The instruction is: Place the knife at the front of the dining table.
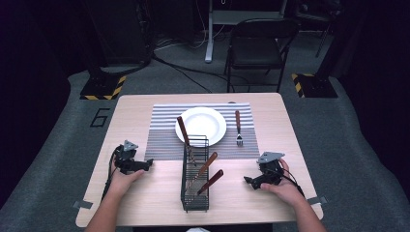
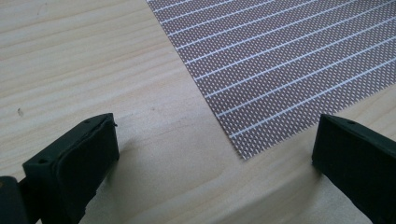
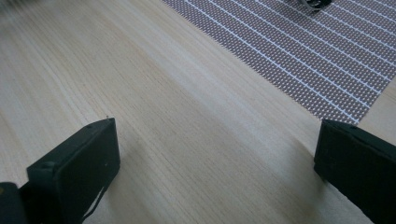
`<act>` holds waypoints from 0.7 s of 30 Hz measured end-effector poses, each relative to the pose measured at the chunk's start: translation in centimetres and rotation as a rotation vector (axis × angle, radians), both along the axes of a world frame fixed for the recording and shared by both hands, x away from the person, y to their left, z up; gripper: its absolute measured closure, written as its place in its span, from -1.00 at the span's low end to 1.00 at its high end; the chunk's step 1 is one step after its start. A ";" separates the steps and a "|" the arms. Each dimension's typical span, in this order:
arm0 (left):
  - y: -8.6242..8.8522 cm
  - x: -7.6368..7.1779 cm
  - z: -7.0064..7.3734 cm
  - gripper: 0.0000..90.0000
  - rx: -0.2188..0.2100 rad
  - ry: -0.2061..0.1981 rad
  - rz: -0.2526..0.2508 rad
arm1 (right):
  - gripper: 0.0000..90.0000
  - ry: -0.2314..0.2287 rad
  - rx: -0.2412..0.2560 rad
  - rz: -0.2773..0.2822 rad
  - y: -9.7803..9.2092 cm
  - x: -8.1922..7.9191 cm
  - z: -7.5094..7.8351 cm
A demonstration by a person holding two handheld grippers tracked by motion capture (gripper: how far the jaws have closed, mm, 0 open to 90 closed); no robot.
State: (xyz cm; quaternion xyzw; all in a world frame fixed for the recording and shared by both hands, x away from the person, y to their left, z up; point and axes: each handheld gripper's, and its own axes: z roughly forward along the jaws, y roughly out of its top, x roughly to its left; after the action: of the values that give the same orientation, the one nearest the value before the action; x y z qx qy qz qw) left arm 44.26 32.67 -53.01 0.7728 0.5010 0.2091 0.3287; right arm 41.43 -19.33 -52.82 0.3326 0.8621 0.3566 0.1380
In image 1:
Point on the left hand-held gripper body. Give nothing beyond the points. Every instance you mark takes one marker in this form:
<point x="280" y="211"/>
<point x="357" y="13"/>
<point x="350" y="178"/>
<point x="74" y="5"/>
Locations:
<point x="126" y="157"/>

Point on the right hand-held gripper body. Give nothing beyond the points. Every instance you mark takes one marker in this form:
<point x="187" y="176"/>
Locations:
<point x="269" y="167"/>

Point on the person's left hand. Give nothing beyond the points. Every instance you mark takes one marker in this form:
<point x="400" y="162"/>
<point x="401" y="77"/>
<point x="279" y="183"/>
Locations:
<point x="123" y="181"/>

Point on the person's right hand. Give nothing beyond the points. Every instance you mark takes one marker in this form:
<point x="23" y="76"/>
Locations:
<point x="286" y="188"/>

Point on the grey striped placemat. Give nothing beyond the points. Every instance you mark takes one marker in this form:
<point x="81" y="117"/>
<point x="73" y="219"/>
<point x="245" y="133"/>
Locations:
<point x="164" y="141"/>

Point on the grey tape strip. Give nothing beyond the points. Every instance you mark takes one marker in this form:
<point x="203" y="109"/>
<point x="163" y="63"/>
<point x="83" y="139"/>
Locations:
<point x="82" y="204"/>
<point x="317" y="200"/>

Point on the white round plate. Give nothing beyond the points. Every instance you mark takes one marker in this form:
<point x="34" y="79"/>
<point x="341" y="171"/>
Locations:
<point x="200" y="125"/>

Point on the black yellow striped stand base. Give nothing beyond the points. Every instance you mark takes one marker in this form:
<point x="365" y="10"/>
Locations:
<point x="314" y="85"/>
<point x="102" y="87"/>

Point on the black folding chair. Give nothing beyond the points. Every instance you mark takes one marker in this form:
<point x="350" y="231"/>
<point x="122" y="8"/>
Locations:
<point x="257" y="51"/>

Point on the white metal desk frame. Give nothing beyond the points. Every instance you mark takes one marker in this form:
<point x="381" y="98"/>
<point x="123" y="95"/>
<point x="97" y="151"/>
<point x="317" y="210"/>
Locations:
<point x="222" y="17"/>

